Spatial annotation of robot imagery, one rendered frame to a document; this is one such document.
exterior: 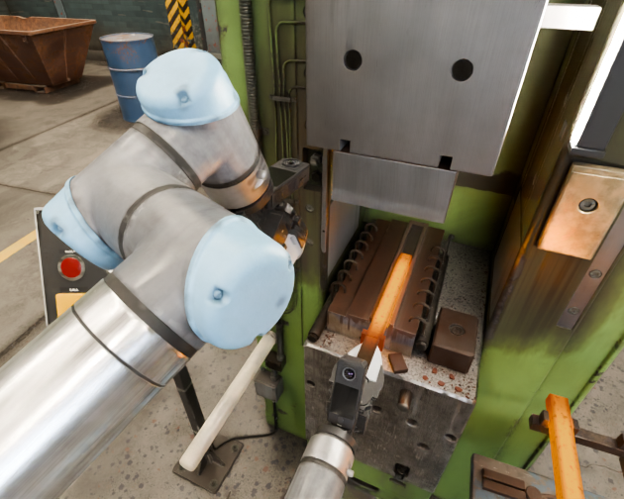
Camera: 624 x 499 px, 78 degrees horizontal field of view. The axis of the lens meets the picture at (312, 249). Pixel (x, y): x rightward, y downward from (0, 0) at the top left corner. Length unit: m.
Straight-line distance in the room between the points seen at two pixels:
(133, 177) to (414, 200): 0.46
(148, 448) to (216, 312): 1.71
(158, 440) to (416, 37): 1.74
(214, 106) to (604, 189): 0.63
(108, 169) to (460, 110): 0.45
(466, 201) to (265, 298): 1.00
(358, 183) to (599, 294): 0.53
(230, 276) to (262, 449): 1.61
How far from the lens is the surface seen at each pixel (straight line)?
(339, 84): 0.63
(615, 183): 0.78
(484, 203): 1.19
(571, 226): 0.81
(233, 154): 0.38
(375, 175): 0.66
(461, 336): 0.90
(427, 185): 0.65
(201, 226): 0.24
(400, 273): 0.95
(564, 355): 1.06
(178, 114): 0.34
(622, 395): 2.39
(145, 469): 1.88
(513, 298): 0.94
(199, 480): 1.79
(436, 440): 1.03
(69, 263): 0.97
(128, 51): 5.14
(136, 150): 0.35
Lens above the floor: 1.63
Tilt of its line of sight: 38 degrees down
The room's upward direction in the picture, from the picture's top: straight up
